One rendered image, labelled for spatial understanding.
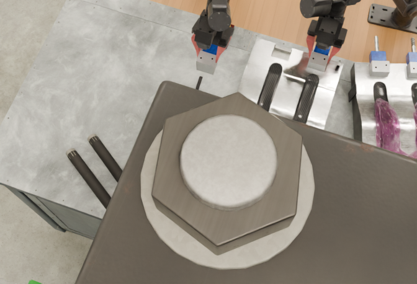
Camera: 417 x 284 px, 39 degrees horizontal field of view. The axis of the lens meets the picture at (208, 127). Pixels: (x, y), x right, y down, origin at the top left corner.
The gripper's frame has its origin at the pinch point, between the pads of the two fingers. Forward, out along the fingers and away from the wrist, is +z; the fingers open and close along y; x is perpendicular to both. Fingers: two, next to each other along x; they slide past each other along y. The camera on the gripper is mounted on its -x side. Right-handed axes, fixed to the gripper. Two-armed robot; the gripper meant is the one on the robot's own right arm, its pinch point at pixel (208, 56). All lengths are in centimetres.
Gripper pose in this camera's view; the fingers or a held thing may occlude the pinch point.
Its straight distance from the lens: 163.2
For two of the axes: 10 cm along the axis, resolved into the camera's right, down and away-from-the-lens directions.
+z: -1.5, 7.4, 6.6
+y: 9.4, 3.1, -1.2
